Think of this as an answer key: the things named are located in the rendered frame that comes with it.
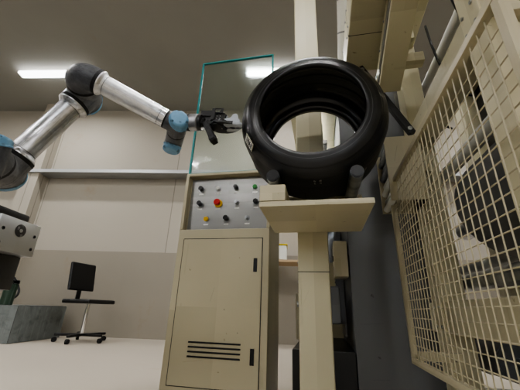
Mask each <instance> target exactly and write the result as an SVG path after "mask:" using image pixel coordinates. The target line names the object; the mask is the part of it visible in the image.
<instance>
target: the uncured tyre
mask: <svg viewBox="0 0 520 390"><path fill-rule="evenodd" d="M310 112H324V113H328V114H332V115H335V116H337V117H338V118H341V119H342V120H344V121H345V122H346V123H348V124H349V126H350V127H351V128H352V130H353V131H354V134H353V135H352V136H351V137H350V138H349V139H348V140H346V141H345V142H343V143H341V144H339V145H337V146H335V147H333V148H331V149H327V150H323V151H319V152H297V151H293V150H291V149H287V148H285V147H282V146H281V145H279V144H277V143H276V142H274V138H275V136H276V134H277V133H278V131H279V129H280V128H281V127H282V126H283V125H284V124H285V123H286V122H288V121H289V120H291V119H292V118H295V117H296V116H299V115H302V114H305V113H310ZM388 123H389V113H388V103H387V100H386V97H385V94H384V92H383V90H382V89H381V87H380V85H379V84H378V82H377V81H376V80H375V79H374V78H373V76H371V75H370V74H369V73H368V72H366V71H365V70H363V69H361V68H360V67H358V66H356V65H354V64H352V63H349V62H347V61H344V60H339V59H335V58H331V57H309V58H304V59H301V60H295V61H293V62H291V63H287V64H285V65H283V66H281V67H280V68H278V69H277V70H274V71H273V72H271V73H270V74H269V75H268V76H266V77H265V78H264V79H263V80H262V81H261V82H260V83H259V84H258V85H257V86H256V87H255V89H254V90H253V91H252V93H251V94H250V96H249V98H248V100H247V102H246V104H245V108H244V111H243V116H242V135H243V139H244V142H245V146H246V148H247V150H248V152H249V155H250V157H251V159H252V161H253V163H254V164H255V168H256V169H257V170H258V172H259V174H260V175H261V176H262V178H263V179H264V180H265V181H266V182H267V183H269V182H268V180H267V177H266V175H267V172H268V171H270V170H272V169H274V170H276V171H278V173H279V175H280V179H281V181H282V184H285V185H286V189H287V192H288V195H289V196H291V197H296V198H300V199H306V200H320V199H326V198H330V197H335V196H337V195H340V194H342V193H344V192H346V189H347V182H348V178H349V173H350V170H351V167H352V166H354V165H360V166H362V167H363V168H364V169H365V168H366V167H367V166H368V168H367V169H366V170H365V171H364V175H363V178H362V180H363V179H364V178H365V177H366V176H367V175H368V174H369V173H370V172H371V170H372V169H373V167H374V166H375V163H376V162H377V160H378V157H379V154H380V151H381V148H382V146H383V143H384V140H385V136H386V134H387V131H388ZM246 133H247V134H248V136H249V138H250V139H251V141H252V143H253V149H252V152H251V150H250V149H249V147H248V145H247V143H246V141H245V136H246ZM321 179H323V184H317V185H313V184H312V180H321ZM305 193H306V196H305Z"/></svg>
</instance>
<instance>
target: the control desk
mask: <svg viewBox="0 0 520 390"><path fill-rule="evenodd" d="M265 185H269V184H268V183H267V182H266V181H265V180H264V179H263V178H262V176H261V175H260V174H259V172H258V170H247V171H234V172H220V173H194V174H187V177H186V188H185V194H184V200H183V211H182V217H181V223H180V236H179V242H178V248H177V254H176V265H175V271H174V277H173V288H172V294H171V300H170V306H169V317H168V323H167V329H166V340H165V347H164V352H163V359H162V370H161V376H160V382H159V390H278V356H279V233H275V232H274V231H273V229H272V227H271V225H270V224H269V222H268V221H267V219H266V217H265V215H264V214H263V213H262V211H261V209H260V207H259V202H260V201H259V192H260V186H265Z"/></svg>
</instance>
